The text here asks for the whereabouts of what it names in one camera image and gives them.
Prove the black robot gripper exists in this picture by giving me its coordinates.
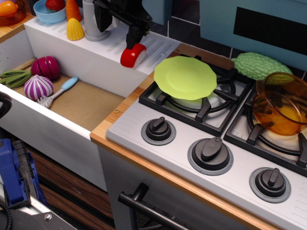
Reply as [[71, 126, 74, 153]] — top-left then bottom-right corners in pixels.
[[93, 0, 152, 49]]

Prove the red and white toy sushi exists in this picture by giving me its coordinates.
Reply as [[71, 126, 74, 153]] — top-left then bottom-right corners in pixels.
[[120, 43, 147, 69]]

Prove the light green plastic plate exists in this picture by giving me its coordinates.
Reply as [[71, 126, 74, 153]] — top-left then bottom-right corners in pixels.
[[153, 56, 217, 100]]

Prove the grey toy faucet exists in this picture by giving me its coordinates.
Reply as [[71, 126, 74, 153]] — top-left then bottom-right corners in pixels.
[[83, 0, 109, 42]]

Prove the yellow toy corn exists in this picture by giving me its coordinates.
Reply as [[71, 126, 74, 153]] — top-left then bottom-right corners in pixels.
[[67, 18, 85, 41]]

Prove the orange toy carrot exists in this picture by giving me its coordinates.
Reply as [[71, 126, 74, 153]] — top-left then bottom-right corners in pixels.
[[66, 0, 82, 22]]

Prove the purple toy beet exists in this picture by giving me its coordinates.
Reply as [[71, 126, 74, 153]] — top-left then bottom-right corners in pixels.
[[30, 56, 60, 80]]

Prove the light blue plastic bowl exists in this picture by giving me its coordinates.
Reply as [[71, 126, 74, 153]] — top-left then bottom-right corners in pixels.
[[34, 0, 67, 23]]

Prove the left black stove knob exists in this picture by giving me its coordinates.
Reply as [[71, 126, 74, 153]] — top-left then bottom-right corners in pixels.
[[141, 116, 176, 146]]

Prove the black stove knob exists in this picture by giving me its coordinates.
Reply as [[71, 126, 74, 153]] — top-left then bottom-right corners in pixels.
[[141, 116, 176, 146], [249, 167, 291, 204], [188, 137, 234, 176]]

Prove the left black stove grate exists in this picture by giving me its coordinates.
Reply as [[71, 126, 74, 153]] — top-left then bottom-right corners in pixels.
[[139, 56, 254, 137]]

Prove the black stove grate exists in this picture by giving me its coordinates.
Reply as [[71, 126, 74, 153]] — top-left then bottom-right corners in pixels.
[[139, 56, 254, 137], [224, 85, 307, 177]]

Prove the purple striped toy onion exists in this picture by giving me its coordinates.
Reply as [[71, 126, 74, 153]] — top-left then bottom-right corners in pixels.
[[24, 75, 54, 101]]

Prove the orange transparent bowl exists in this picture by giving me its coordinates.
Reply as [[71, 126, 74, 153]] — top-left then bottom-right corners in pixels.
[[0, 0, 26, 26]]

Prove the white toy sink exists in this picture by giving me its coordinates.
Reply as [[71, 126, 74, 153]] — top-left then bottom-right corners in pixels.
[[0, 18, 179, 190]]

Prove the green toy bitter gourd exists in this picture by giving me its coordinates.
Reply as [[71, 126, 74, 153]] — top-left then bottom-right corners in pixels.
[[231, 52, 292, 81]]

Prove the green toy leafy vegetable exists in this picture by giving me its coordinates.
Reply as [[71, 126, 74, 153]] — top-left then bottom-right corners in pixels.
[[0, 70, 32, 89]]

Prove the orange toy fruit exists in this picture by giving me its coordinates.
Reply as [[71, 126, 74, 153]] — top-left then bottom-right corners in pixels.
[[0, 0, 19, 17]]

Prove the teal range hood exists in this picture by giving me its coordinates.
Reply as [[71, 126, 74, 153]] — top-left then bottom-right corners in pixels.
[[200, 0, 307, 70]]

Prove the middle black stove knob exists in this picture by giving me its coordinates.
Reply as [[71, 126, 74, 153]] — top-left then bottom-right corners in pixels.
[[188, 137, 234, 176]]

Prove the right black stove grate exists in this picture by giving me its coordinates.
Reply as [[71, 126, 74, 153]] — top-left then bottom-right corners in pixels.
[[224, 85, 307, 177]]

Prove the orange transparent plastic pot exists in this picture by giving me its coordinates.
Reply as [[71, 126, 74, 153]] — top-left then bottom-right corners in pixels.
[[252, 72, 307, 136]]

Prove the grey toy stove top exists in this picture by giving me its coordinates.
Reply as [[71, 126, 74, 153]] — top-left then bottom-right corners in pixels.
[[106, 100, 307, 230]]

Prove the blue clamp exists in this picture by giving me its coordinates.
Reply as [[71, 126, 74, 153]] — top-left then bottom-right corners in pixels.
[[0, 138, 48, 209]]

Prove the right black stove knob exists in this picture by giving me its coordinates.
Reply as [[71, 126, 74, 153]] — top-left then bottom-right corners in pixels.
[[249, 167, 291, 204]]

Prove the blue handled pasta spoon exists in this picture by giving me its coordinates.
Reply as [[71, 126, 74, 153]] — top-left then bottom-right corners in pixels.
[[37, 77, 79, 108]]

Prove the black cable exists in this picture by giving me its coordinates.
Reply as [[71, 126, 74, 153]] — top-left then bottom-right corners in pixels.
[[0, 91, 12, 119]]

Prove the black oven door handle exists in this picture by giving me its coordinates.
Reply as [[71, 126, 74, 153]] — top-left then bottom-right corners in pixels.
[[118, 183, 189, 230]]

